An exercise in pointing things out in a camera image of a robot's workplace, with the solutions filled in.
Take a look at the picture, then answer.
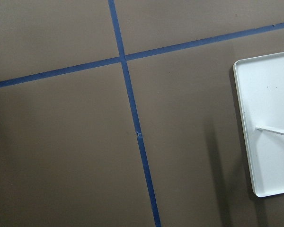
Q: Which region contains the white towel rack tray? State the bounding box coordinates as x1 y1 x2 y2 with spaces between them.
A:
233 52 284 197

